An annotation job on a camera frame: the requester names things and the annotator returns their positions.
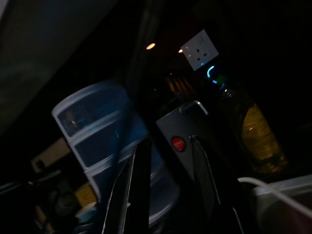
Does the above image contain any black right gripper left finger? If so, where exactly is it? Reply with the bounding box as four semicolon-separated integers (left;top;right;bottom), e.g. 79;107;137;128
101;138;153;234

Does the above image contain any black appliance with red button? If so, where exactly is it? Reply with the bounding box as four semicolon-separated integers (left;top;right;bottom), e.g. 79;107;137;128
156;100;241;195

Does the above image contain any white wall socket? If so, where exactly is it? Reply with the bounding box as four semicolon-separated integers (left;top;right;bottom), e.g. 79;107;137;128
180;29;219;72

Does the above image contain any yellow cooking oil bottle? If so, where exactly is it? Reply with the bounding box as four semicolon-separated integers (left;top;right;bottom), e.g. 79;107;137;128
218;80;289;174

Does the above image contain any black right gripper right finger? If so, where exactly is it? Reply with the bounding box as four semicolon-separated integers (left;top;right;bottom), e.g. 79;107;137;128
191;135;246;234

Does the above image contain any white cable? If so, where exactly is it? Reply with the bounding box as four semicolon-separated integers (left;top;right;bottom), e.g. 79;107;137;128
237;177;312;221

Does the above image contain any white plastic container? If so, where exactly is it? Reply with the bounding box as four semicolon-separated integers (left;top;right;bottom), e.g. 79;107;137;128
252;174;312;234

